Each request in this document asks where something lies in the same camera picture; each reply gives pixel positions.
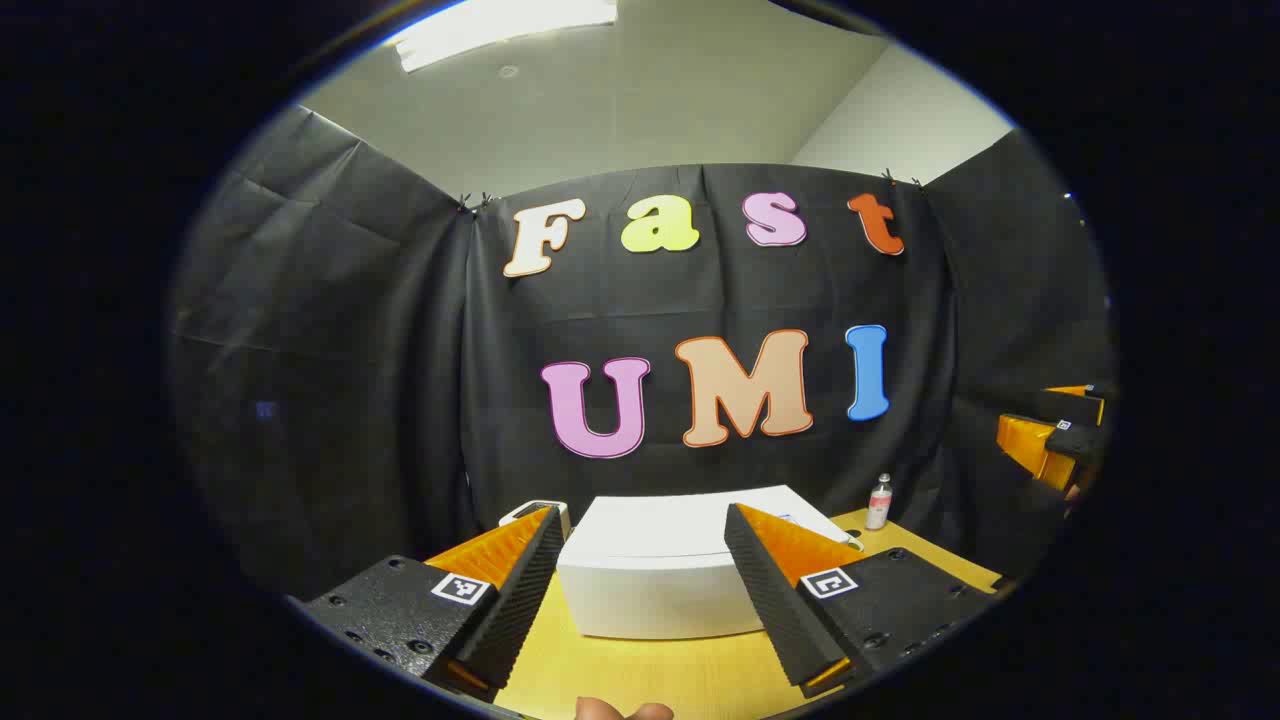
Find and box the white microwave oven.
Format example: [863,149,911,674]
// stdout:
[556,484,863,641]

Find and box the black backdrop cloth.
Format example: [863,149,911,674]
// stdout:
[168,105,1116,601]

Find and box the ceiling light panel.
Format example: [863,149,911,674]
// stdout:
[388,0,619,73]

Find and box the small white device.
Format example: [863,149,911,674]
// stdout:
[498,500,572,541]

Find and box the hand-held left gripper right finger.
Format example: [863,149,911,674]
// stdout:
[724,503,1001,699]

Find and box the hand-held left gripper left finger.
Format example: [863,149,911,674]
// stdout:
[300,505,568,701]

